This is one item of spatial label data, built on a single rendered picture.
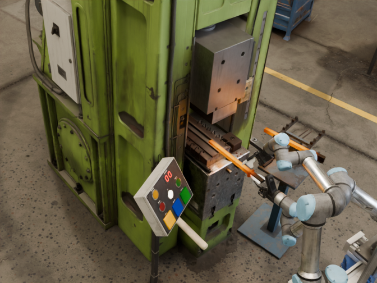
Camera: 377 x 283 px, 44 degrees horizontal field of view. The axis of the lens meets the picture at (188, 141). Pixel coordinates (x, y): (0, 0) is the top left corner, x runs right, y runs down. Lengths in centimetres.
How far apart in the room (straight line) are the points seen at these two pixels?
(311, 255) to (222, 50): 110
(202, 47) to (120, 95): 68
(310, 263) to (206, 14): 133
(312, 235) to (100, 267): 181
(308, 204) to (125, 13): 137
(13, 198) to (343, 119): 336
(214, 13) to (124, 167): 132
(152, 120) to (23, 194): 182
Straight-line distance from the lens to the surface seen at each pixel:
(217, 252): 370
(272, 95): 533
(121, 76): 283
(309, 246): 233
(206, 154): 298
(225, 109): 277
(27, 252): 378
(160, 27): 231
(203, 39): 256
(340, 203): 228
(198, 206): 327
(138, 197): 244
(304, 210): 222
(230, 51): 254
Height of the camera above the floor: 300
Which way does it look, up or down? 41 degrees down
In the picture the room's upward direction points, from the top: 5 degrees clockwise
